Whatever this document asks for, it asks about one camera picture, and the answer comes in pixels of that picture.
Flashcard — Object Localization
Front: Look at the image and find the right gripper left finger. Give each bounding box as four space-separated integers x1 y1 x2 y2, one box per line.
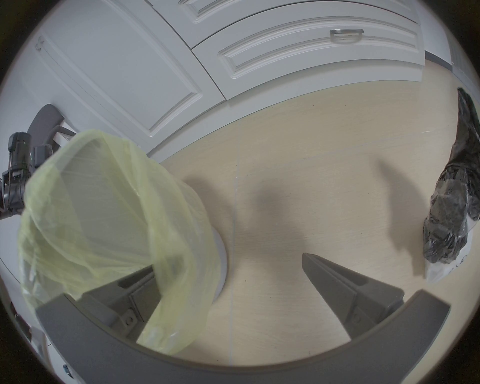
80 264 163 339

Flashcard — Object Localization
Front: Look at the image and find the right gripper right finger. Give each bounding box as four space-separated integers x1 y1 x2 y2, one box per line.
302 253 406 342

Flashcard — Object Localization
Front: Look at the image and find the yellow plastic bag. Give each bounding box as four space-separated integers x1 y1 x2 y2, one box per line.
18 129 223 356

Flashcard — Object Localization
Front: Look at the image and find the white trash bin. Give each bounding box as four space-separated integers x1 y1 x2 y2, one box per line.
25 131 228 305

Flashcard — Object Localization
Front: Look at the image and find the clear printed wrapper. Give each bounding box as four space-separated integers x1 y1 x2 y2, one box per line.
423 87 480 283

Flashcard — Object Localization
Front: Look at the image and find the white chair with grey seat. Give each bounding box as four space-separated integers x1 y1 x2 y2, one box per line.
28 104 78 151

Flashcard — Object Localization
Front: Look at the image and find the white wardrobe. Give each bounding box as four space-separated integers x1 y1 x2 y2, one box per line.
7 0 427 159

